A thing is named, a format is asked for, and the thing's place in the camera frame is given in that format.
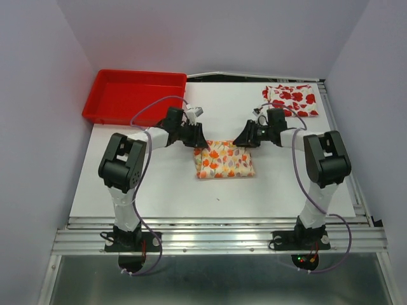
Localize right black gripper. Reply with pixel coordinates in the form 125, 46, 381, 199
231, 119, 273, 147

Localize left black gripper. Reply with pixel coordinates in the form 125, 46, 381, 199
175, 121, 208, 148

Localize orange floral print skirt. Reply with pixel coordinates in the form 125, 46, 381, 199
193, 140, 256, 179

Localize red poppy print skirt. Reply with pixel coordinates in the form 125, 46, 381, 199
262, 85, 319, 117

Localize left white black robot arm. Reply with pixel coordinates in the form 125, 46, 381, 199
98, 105, 208, 252

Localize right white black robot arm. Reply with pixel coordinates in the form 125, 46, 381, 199
233, 108, 352, 251

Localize red plastic tray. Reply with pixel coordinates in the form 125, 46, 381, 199
82, 69, 187, 126

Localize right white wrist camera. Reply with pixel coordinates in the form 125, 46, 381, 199
252, 106, 268, 126

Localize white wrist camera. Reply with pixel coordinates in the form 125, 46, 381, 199
185, 105, 204, 125
252, 106, 268, 126

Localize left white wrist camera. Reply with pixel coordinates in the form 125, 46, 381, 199
185, 105, 204, 125

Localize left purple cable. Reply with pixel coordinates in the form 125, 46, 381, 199
119, 95, 195, 276

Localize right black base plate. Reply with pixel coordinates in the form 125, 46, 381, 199
268, 230, 331, 252

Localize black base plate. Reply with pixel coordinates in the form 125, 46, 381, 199
268, 230, 331, 252
100, 231, 160, 253

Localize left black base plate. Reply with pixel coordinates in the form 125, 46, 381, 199
100, 231, 160, 253

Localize aluminium frame rails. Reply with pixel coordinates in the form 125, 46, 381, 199
38, 72, 401, 305

